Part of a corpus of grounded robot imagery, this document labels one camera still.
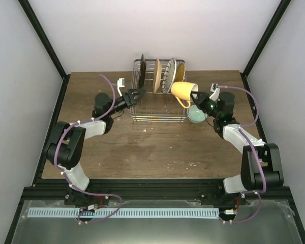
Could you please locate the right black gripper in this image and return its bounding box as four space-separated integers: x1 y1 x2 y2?
190 92 221 119

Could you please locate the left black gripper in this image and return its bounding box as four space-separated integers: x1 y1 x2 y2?
107 89 145 116

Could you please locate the green celadon bowl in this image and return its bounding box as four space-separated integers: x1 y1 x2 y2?
188 105 208 124

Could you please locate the yellow ceramic mug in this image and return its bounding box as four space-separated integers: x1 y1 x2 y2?
171 81 199 109

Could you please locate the black rimmed cream plate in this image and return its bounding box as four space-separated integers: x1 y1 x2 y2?
138 54 146 88

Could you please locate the yellow woven pattern plate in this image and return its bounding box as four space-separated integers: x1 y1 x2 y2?
174 63 186 82

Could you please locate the white blue striped plate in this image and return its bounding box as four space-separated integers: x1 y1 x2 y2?
162 58 177 94

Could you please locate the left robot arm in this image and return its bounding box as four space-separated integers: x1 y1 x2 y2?
44 88 146 205

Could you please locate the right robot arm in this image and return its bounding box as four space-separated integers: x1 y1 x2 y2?
191 91 284 205

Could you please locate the metal front panel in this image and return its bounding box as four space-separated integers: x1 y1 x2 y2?
7 200 302 243

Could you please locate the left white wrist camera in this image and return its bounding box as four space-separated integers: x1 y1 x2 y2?
117 78 125 97

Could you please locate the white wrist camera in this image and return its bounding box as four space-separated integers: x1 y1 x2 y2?
117 78 125 97
209 83 220 102

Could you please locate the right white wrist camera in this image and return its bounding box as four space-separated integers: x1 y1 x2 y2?
209 83 220 102

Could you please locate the wire dish rack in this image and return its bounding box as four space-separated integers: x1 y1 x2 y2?
129 58 188 123

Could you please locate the light blue slotted cable duct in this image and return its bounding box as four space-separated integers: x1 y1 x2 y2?
27 207 219 219

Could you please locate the black aluminium frame rail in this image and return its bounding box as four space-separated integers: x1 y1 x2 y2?
22 177 291 204

